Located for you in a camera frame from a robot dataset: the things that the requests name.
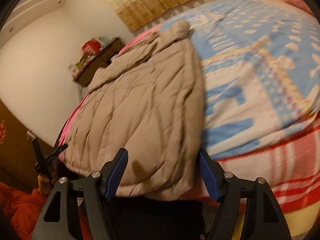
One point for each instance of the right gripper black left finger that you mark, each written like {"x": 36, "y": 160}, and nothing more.
{"x": 60, "y": 216}

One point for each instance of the beige quilted puffer jacket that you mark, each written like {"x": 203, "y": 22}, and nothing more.
{"x": 150, "y": 101}

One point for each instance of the person's left hand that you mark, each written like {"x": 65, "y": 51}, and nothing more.
{"x": 45, "y": 185}

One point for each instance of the dark brown wooden door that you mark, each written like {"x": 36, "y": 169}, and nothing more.
{"x": 18, "y": 158}

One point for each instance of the pink knitted blanket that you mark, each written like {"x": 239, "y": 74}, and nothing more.
{"x": 67, "y": 127}

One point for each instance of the orange red sleeve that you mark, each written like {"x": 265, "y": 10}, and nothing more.
{"x": 22, "y": 209}

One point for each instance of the red white plaid blanket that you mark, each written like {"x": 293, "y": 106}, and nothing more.
{"x": 291, "y": 167}

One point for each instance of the dark wooden cabinet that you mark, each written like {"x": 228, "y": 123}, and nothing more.
{"x": 102, "y": 60}

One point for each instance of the blue patterned bed blanket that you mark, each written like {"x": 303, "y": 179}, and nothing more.
{"x": 260, "y": 61}

